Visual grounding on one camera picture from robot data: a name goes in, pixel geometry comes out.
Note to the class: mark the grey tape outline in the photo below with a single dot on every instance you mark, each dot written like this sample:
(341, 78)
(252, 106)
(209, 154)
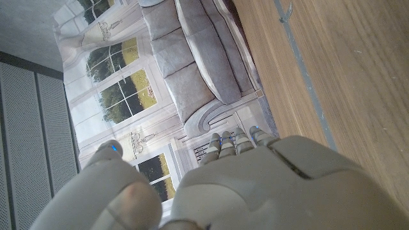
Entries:
(300, 60)

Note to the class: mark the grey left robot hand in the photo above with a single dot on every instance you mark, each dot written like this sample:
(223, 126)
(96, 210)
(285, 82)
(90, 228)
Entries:
(255, 191)

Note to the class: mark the printed living room backdrop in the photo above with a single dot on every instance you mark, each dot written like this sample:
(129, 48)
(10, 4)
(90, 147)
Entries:
(191, 64)

